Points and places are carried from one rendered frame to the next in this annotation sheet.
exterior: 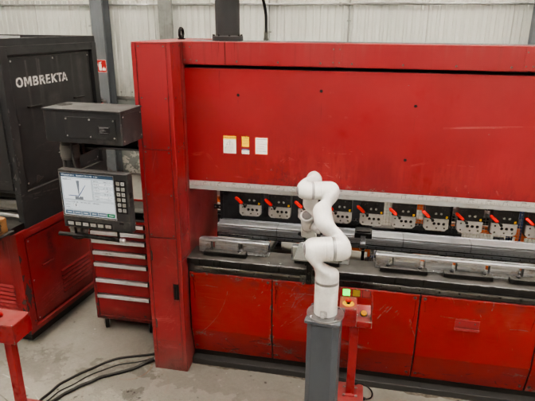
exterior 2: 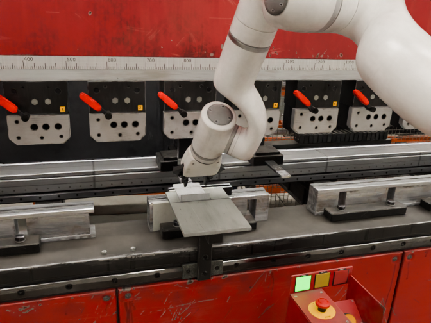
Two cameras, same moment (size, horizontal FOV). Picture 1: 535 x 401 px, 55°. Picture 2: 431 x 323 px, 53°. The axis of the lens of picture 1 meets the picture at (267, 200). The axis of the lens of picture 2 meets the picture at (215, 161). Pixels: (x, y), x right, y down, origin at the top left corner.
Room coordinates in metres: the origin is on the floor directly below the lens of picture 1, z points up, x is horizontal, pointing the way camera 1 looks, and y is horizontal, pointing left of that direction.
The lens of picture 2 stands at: (2.05, 0.23, 1.54)
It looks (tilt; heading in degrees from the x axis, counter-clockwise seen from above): 20 degrees down; 332
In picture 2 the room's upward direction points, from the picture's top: 3 degrees clockwise
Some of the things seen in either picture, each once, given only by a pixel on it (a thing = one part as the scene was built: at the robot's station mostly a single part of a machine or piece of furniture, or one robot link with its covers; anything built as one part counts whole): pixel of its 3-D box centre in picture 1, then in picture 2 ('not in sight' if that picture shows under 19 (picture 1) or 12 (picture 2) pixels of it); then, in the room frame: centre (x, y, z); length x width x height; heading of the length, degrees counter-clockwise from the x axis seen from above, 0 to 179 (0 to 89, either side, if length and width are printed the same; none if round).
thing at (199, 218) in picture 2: (310, 252); (205, 209); (3.04, -0.28, 1.00); 0.26 x 0.18 x 0.01; 169
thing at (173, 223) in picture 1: (184, 203); not in sight; (3.55, 0.61, 1.15); 0.85 x 0.25 x 2.30; 169
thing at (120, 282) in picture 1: (134, 266); not in sight; (3.82, 1.09, 0.50); 0.50 x 0.50 x 1.00; 79
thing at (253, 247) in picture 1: (234, 246); (2, 226); (3.29, 0.23, 0.92); 0.50 x 0.06 x 0.10; 79
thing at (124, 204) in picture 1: (99, 198); not in sight; (2.86, 0.99, 1.42); 0.45 x 0.12 x 0.36; 76
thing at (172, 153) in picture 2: not in sight; (178, 166); (3.35, -0.33, 1.01); 0.26 x 0.12 x 0.05; 169
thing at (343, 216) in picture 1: (340, 208); (251, 105); (3.15, -0.48, 1.26); 0.15 x 0.09 x 0.17; 79
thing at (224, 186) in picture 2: not in sight; (199, 191); (3.18, -0.33, 0.99); 0.20 x 0.03 x 0.03; 79
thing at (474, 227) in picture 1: (469, 218); not in sight; (2.99, -1.27, 1.26); 0.15 x 0.09 x 0.17; 79
